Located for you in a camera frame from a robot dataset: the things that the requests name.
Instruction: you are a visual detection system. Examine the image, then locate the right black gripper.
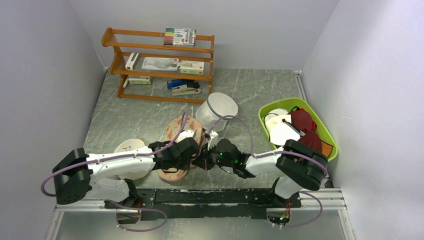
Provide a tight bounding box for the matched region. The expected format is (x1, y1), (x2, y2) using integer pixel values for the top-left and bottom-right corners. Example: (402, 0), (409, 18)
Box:
(192, 141), (235, 171)

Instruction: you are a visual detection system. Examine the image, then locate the floral mesh laundry bag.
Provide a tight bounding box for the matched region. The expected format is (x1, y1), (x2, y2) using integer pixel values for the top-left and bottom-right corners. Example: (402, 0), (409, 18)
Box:
(157, 114), (205, 184)

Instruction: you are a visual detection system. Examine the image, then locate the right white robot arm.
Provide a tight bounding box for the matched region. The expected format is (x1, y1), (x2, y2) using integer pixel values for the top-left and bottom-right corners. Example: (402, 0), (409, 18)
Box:
(192, 138), (329, 207)

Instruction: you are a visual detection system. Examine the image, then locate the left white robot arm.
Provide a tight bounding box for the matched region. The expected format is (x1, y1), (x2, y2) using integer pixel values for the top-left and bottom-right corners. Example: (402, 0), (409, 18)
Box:
(52, 137), (200, 208)

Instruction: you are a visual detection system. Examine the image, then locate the round white mesh bag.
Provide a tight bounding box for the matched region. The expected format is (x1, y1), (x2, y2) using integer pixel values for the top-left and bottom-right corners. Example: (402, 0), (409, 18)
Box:
(195, 92), (239, 130)

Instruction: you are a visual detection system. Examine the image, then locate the white bra in basket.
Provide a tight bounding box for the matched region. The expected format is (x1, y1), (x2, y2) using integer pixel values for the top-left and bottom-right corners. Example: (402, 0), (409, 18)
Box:
(263, 108), (301, 146)

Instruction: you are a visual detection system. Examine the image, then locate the dark red bra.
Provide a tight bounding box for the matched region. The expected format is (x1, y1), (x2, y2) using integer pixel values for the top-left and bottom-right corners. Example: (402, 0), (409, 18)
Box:
(288, 109), (322, 152)

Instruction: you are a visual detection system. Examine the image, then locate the grey black stapler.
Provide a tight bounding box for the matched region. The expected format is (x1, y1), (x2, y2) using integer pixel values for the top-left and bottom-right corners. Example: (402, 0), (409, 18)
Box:
(171, 82), (201, 96)

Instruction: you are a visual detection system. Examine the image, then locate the blue stapler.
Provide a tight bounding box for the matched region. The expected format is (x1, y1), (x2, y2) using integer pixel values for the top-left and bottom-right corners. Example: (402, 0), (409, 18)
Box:
(166, 78), (194, 90)

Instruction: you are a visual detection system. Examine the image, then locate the small white box lower shelf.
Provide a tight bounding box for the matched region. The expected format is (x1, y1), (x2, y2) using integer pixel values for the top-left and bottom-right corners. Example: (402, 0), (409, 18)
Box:
(123, 75), (151, 89)

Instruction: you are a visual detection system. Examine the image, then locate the green white box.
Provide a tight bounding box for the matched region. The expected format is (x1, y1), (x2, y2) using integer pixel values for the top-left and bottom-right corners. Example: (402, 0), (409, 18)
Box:
(179, 60), (205, 75)

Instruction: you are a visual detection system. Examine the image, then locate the clear plastic packet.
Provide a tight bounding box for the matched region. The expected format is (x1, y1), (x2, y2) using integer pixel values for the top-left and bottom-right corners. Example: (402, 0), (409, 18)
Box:
(141, 57), (180, 71)

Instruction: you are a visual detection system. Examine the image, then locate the green plastic basket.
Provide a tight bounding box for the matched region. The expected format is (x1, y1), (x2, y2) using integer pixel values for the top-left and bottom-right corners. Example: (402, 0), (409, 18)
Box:
(258, 97), (339, 162)

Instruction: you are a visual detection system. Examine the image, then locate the white black tool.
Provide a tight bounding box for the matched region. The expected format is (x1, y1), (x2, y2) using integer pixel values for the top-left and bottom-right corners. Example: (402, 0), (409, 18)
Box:
(125, 52), (140, 71)

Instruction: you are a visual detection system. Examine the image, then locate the colour marker pen pack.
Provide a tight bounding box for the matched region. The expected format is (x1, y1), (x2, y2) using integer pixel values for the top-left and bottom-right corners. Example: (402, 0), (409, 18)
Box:
(163, 28), (197, 46)

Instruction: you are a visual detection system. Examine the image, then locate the wooden shelf rack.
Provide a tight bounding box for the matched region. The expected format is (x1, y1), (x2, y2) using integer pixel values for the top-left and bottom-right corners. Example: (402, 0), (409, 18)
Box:
(101, 27), (215, 104)

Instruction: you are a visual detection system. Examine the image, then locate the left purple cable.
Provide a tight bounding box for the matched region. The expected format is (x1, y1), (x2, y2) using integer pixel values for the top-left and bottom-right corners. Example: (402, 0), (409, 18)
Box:
(40, 111), (189, 198)

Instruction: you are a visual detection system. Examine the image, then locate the purple cable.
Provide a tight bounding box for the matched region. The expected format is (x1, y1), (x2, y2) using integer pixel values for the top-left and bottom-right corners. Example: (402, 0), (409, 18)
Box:
(40, 111), (189, 198)
(205, 114), (329, 229)

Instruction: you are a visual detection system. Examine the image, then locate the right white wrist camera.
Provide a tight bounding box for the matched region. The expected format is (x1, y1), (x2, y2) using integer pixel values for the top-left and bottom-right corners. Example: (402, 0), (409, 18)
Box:
(204, 130), (219, 150)

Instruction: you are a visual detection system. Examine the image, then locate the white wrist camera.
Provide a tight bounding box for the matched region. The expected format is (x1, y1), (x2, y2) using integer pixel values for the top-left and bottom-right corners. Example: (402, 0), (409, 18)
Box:
(175, 129), (196, 143)
(204, 130), (219, 150)

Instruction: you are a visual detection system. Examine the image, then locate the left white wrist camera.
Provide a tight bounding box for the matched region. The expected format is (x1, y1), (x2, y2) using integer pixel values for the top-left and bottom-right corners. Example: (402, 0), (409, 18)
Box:
(175, 129), (196, 143)

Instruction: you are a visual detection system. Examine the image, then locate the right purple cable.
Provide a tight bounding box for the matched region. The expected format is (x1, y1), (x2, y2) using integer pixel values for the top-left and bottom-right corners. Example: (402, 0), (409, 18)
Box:
(205, 114), (329, 229)

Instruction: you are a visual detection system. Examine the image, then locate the aluminium frame rail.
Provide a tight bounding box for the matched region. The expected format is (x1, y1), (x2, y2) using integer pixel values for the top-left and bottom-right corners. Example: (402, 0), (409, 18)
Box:
(54, 188), (347, 213)

